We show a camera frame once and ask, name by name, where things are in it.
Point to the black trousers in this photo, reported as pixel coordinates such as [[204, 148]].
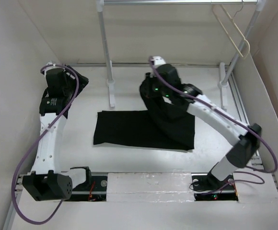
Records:
[[148, 129]]

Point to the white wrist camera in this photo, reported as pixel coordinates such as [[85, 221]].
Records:
[[157, 61], [49, 66]]

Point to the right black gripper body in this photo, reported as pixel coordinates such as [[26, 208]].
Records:
[[153, 87]]

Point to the right aluminium side rail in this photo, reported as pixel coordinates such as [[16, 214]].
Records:
[[256, 161]]

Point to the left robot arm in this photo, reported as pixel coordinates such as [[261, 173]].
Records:
[[47, 181]]

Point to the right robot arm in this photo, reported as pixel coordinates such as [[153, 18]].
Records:
[[244, 139]]

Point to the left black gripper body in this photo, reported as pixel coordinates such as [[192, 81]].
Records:
[[70, 90]]

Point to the metal clothes rack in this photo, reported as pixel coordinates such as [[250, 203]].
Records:
[[242, 50]]

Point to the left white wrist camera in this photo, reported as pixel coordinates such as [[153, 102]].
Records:
[[49, 66]]

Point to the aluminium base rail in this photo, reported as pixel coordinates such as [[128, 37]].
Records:
[[157, 187]]

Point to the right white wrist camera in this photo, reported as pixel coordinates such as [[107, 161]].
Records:
[[157, 61]]

